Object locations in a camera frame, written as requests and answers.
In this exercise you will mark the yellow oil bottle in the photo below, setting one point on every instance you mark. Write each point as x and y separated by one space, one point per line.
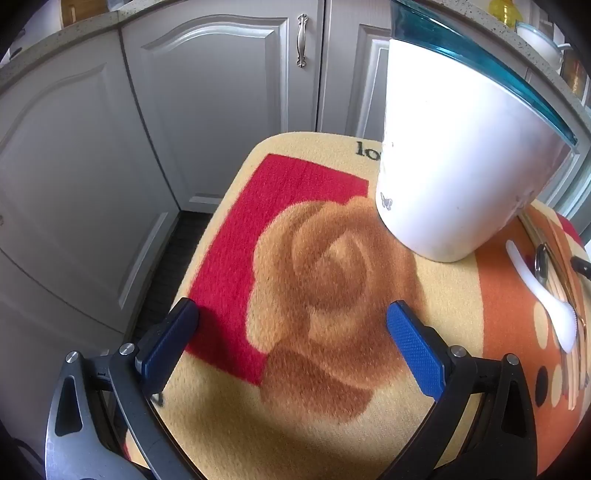
502 11

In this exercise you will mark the white bowl blue rim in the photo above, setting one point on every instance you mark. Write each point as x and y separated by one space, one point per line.
540 44

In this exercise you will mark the grey corner cabinet door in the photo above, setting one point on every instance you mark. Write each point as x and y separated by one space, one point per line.
69 184

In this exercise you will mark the metal spoon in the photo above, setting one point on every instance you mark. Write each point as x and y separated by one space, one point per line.
541 265

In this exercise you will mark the wooden cutting board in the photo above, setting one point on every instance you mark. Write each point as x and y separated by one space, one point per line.
83 9

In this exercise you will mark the white plastic spoon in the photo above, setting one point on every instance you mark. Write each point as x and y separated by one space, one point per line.
561 323

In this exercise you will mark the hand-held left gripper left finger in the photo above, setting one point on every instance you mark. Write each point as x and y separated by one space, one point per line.
161 357

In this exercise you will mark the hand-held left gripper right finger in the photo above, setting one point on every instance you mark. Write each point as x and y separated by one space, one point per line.
415 355

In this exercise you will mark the rose print mat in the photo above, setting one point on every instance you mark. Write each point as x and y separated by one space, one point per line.
323 277

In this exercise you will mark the white utensil holder teal rim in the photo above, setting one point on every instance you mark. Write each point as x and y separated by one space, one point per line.
461 161

